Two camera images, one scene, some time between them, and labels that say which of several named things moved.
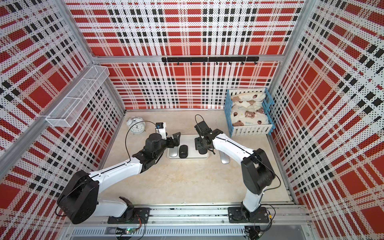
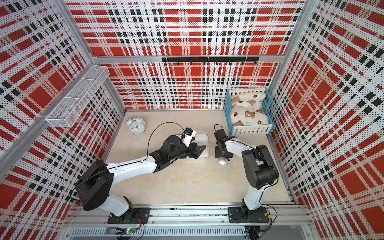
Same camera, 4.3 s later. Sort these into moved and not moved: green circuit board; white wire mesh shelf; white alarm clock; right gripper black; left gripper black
Moved: left gripper black; right gripper black
Not moved: white wire mesh shelf; green circuit board; white alarm clock
